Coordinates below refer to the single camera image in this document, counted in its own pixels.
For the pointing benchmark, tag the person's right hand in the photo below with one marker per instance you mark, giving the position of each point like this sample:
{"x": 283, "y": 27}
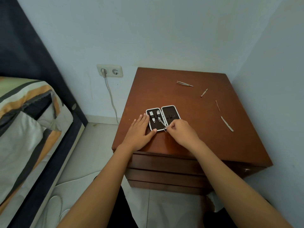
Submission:
{"x": 184, "y": 134}

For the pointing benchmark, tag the person's left hand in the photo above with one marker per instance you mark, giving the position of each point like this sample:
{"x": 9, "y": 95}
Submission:
{"x": 137, "y": 135}

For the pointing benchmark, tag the small steel nail clipper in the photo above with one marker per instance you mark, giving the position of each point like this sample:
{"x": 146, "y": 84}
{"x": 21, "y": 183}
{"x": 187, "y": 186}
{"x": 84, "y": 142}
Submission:
{"x": 152, "y": 117}

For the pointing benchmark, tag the checkered manicure kit case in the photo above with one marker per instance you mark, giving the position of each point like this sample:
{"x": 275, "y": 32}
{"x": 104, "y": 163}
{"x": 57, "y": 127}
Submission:
{"x": 174, "y": 111}

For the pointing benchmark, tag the small silver scissors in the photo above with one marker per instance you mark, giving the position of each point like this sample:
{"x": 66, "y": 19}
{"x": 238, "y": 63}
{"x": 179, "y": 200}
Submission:
{"x": 161, "y": 122}

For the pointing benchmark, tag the brown wooden drawer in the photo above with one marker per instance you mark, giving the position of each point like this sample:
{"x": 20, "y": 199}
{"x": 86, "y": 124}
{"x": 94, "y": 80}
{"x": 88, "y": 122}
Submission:
{"x": 166, "y": 163}
{"x": 166, "y": 188}
{"x": 166, "y": 178}

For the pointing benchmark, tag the silver nail file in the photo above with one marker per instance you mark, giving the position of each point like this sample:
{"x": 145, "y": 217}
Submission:
{"x": 226, "y": 123}

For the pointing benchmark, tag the thin metal ear pick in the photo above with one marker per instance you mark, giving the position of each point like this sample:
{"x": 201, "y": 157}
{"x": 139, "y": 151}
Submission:
{"x": 217, "y": 105}

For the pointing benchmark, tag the silver cuticle pusher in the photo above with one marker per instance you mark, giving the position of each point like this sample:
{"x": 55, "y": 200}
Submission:
{"x": 204, "y": 92}

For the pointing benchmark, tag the silver tweezers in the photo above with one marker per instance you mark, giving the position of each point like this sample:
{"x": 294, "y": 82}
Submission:
{"x": 184, "y": 83}

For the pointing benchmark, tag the person's right forearm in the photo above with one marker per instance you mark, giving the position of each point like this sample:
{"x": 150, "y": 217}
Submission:
{"x": 232, "y": 187}

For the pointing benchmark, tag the person's left forearm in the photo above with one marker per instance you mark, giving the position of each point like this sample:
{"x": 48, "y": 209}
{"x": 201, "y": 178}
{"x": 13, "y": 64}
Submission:
{"x": 99, "y": 192}

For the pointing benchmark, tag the brown wooden nightstand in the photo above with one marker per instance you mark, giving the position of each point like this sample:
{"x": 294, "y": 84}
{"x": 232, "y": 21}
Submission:
{"x": 166, "y": 92}

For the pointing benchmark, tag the person's left leg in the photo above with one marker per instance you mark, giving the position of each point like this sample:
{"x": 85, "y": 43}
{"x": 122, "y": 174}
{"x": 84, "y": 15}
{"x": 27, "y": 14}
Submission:
{"x": 123, "y": 211}

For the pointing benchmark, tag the person's leg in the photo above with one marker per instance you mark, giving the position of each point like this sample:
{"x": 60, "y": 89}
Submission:
{"x": 218, "y": 218}
{"x": 123, "y": 211}

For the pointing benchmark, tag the person's right leg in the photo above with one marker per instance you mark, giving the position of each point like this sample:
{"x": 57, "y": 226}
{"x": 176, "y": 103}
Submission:
{"x": 218, "y": 218}

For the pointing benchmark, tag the white plug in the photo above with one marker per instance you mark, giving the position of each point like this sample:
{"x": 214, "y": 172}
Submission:
{"x": 103, "y": 73}

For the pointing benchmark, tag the white floor cloth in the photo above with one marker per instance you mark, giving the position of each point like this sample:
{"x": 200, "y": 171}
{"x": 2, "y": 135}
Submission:
{"x": 71, "y": 187}

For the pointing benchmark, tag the white slipper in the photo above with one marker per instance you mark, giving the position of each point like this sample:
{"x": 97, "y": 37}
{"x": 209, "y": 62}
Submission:
{"x": 64, "y": 214}
{"x": 53, "y": 211}

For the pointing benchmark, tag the striped bedding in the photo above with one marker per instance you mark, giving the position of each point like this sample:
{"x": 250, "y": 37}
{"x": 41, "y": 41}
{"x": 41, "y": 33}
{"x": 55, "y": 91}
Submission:
{"x": 23, "y": 140}

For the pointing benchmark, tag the round bed frame cap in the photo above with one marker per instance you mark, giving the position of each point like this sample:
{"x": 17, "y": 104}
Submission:
{"x": 73, "y": 106}

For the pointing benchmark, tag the white double wall socket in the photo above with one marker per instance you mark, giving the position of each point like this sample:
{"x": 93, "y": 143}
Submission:
{"x": 109, "y": 71}

